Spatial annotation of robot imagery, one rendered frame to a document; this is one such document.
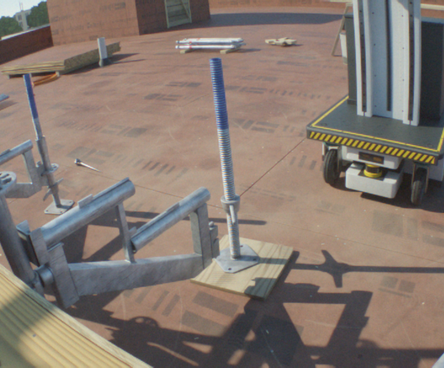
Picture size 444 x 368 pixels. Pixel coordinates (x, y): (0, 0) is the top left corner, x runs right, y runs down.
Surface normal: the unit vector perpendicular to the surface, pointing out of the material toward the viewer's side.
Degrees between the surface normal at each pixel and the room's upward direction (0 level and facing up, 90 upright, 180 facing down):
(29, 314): 0
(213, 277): 0
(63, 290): 90
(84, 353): 0
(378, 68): 90
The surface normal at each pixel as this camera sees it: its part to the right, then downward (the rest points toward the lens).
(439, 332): -0.11, -0.88
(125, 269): 0.82, 0.19
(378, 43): -0.59, 0.44
